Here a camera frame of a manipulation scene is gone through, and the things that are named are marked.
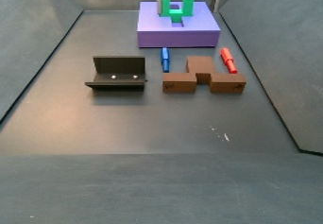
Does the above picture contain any brown T-shaped block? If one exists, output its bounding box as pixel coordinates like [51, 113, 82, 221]
[163, 56, 246, 94]

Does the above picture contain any green U-shaped block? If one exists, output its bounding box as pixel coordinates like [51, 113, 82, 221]
[160, 0, 195, 24]

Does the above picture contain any purple base block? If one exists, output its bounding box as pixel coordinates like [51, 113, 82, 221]
[138, 2, 220, 48]

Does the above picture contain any red peg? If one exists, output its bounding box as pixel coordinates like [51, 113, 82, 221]
[220, 47, 238, 74]

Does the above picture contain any blue peg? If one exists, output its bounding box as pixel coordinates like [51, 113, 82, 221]
[160, 47, 171, 73]

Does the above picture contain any black angle bracket fixture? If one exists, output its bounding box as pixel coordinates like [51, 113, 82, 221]
[84, 56, 147, 91]

